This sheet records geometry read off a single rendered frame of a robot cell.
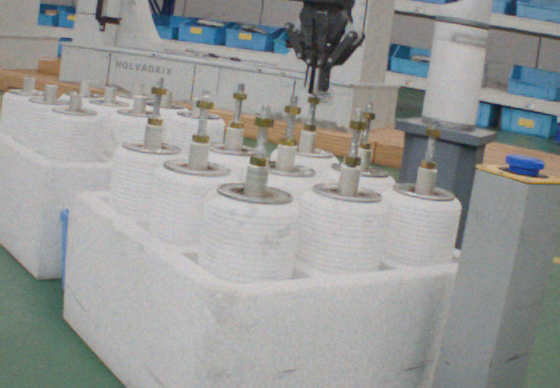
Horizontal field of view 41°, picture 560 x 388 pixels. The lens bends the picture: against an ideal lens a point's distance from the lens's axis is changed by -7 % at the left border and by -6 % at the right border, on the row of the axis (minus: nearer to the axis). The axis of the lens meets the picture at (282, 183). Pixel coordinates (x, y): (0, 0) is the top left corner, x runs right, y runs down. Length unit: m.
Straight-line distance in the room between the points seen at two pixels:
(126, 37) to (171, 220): 2.83
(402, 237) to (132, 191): 0.32
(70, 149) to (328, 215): 0.53
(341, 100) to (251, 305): 2.26
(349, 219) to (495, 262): 0.16
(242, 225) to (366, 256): 0.15
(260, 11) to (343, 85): 7.38
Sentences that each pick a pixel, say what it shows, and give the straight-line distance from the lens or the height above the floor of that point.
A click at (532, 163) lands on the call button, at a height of 0.33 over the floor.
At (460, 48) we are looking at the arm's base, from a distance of 1.28.
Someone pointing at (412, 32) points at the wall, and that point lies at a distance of 9.49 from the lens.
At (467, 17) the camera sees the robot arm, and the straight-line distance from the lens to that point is 1.28.
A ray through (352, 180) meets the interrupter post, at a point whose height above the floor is 0.27.
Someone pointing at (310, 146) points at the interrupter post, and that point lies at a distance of 1.09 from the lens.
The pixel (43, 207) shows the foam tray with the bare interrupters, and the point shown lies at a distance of 1.19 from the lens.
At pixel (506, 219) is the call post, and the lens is 0.75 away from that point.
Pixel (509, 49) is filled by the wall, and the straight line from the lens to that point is 9.22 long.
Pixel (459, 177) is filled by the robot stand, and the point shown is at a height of 0.23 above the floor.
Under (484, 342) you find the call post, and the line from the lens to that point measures 0.78.
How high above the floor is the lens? 0.41
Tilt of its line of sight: 11 degrees down
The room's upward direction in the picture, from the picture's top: 8 degrees clockwise
